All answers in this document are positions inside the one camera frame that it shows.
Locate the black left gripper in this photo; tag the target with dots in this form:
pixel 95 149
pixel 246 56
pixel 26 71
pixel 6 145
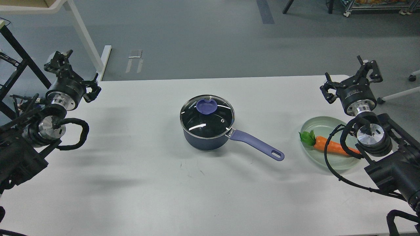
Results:
pixel 67 90

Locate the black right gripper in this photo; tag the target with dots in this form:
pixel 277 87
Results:
pixel 354 93

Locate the glass lid with blue knob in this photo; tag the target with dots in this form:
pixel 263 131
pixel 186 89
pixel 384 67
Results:
pixel 207 116

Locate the blue saucepan with handle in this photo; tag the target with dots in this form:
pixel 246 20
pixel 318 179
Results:
pixel 235 135

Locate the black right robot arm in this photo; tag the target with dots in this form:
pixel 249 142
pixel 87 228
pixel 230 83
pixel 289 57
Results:
pixel 392 153

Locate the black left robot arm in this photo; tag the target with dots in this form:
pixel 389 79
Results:
pixel 40 125

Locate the black metal stand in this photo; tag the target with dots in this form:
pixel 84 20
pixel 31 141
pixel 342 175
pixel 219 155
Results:
pixel 26 61

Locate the orange toy carrot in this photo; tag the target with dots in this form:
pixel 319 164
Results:
pixel 319 142

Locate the metal cart with casters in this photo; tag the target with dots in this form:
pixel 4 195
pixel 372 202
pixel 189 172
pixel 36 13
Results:
pixel 403 7

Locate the white table frame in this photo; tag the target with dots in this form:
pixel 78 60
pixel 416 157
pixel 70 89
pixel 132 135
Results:
pixel 52 7

